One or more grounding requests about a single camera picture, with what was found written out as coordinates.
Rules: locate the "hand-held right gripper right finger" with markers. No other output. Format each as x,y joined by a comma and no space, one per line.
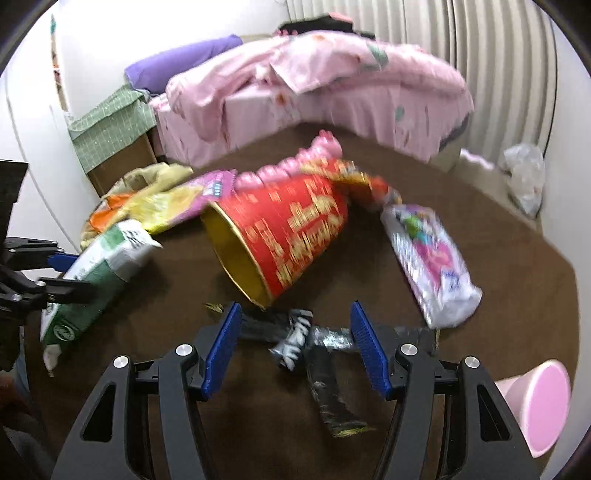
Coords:
369,355

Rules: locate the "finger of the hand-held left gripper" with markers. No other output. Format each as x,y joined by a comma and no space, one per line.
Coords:
60,262
64,291

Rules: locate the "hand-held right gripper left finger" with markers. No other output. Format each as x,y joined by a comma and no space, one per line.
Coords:
221,350

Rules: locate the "green white carton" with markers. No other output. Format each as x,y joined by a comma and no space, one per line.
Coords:
108,261

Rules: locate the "black foil wrapper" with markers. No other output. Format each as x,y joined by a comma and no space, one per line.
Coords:
328,392

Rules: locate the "black white print wrapper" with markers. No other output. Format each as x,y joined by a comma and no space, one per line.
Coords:
295,344

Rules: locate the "trash bin with yellow bag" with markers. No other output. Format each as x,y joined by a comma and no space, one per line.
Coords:
147,175

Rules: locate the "white wardrobe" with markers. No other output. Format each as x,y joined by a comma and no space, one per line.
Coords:
37,194

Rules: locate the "orange wrapper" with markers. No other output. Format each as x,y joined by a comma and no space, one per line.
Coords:
104,214

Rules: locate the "yellow chip bag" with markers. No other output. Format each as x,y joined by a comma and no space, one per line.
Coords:
157,207

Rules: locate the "pink white packet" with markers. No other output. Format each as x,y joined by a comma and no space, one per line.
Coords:
434,263

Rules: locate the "green checked cloth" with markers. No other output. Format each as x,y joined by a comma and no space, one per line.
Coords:
111,129

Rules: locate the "brown nightstand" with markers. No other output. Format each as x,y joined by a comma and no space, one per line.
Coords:
134,157

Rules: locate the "red paper cup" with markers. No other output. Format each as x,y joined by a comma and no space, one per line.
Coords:
286,230

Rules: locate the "pink yellow snack packet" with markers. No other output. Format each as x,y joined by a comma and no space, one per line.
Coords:
203,194

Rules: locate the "red yellow wrapper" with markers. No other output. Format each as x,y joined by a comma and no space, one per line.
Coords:
369,184

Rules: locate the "pink cup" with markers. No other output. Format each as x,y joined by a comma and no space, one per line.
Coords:
540,406

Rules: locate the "pink bottle pack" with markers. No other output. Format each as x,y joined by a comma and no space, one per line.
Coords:
323,147

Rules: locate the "purple pillow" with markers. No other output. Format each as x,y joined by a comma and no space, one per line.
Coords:
184,60

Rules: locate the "white plastic bag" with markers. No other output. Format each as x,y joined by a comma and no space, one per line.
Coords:
524,175

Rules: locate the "pink sheet bed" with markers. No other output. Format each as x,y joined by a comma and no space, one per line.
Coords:
369,115

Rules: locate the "pink floral duvet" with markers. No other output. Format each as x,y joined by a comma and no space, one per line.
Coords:
323,64

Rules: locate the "black garment with pink print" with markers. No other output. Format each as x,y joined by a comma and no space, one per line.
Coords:
323,23

